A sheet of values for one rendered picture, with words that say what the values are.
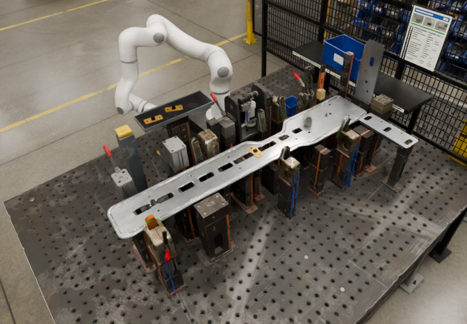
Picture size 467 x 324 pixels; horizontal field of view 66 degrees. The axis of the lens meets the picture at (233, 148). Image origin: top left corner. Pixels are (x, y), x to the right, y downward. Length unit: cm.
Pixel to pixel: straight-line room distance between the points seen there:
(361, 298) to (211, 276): 62
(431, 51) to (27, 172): 316
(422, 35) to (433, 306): 154
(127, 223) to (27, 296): 138
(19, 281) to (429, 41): 283
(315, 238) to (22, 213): 150
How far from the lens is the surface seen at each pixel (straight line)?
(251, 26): 496
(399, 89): 223
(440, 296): 265
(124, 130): 170
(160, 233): 138
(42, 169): 358
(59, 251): 195
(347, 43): 246
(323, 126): 190
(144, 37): 192
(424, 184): 217
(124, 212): 156
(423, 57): 220
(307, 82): 196
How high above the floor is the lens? 215
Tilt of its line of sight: 41 degrees down
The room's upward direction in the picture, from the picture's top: 3 degrees counter-clockwise
